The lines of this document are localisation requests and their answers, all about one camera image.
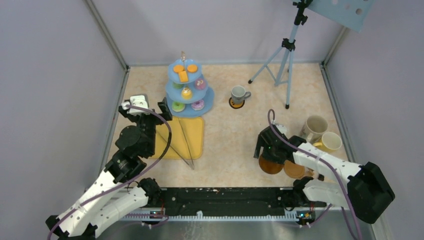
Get yellow serving tray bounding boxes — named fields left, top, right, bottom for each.
left=163, top=116, right=204, bottom=160

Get dark brown wooden saucer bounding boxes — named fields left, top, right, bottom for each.
left=258, top=156, right=284, bottom=175

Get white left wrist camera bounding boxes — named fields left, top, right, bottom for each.
left=120, top=94, right=149, bottom=116

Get light blue tripod stand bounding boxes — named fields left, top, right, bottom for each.
left=248, top=0, right=313, bottom=110

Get light blue perforated panel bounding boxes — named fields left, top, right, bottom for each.
left=307, top=0, right=375, bottom=33

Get green glazed donut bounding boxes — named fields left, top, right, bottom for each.
left=171, top=101, right=186, bottom=113

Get cream cup front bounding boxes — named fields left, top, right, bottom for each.
left=312, top=132, right=343, bottom=153

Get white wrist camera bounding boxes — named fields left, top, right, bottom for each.
left=120, top=94, right=149, bottom=116
left=274, top=123, right=288, bottom=135

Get purple cable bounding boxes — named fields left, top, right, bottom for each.
left=46, top=104, right=173, bottom=240
left=267, top=109, right=364, bottom=240

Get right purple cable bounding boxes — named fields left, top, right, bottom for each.
left=267, top=109, right=364, bottom=240

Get wooden sugar cubes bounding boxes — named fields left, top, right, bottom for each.
left=304, top=168, right=316, bottom=178

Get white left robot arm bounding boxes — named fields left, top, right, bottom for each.
left=45, top=94, right=173, bottom=240

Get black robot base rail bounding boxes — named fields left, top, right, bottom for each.
left=146, top=187, right=327, bottom=210

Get green cupcake with topping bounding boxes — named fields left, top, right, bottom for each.
left=172, top=82, right=184, bottom=89

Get black and yellow round coaster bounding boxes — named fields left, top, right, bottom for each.
left=228, top=97, right=245, bottom=109

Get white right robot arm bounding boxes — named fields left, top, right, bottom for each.
left=253, top=124, right=396, bottom=224

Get small dark brown piece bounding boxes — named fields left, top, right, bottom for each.
left=317, top=174, right=325, bottom=181

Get yellow cupcake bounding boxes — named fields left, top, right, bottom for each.
left=181, top=86, right=193, bottom=100

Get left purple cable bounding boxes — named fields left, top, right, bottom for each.
left=46, top=104, right=173, bottom=240

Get cream cup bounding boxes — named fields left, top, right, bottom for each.
left=299, top=115, right=329, bottom=143
left=312, top=132, right=343, bottom=153

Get grey mug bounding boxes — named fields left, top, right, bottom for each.
left=231, top=85, right=252, bottom=105

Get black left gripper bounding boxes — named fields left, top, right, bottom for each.
left=121, top=97, right=173, bottom=156

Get purple donut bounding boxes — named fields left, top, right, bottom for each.
left=191, top=99, right=205, bottom=111

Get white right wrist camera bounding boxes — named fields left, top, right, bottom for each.
left=274, top=123, right=288, bottom=135

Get light brown wooden coaster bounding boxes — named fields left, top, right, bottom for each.
left=284, top=160, right=305, bottom=179

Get blue three-tier cake stand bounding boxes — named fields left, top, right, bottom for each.
left=165, top=51, right=215, bottom=118

